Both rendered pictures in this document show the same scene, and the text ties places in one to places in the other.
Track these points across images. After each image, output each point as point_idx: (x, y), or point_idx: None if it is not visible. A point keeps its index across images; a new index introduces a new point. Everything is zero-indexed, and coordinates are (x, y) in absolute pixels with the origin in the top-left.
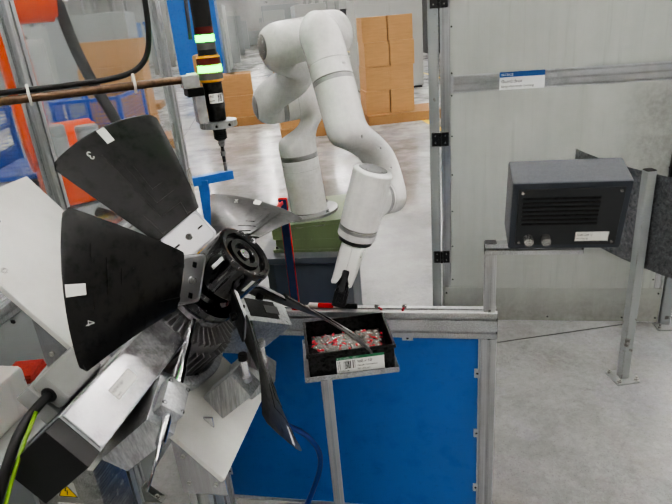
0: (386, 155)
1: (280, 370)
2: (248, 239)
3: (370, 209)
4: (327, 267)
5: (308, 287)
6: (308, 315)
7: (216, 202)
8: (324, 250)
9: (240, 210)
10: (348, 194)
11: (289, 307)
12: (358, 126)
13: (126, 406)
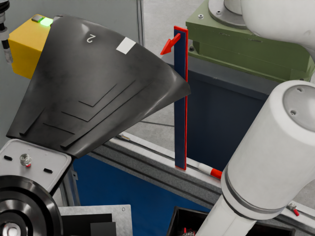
0: None
1: (153, 214)
2: (33, 194)
3: (281, 182)
4: (251, 99)
5: (220, 113)
6: (194, 181)
7: (57, 37)
8: (254, 73)
9: (86, 67)
10: (249, 137)
11: (174, 158)
12: (305, 14)
13: None
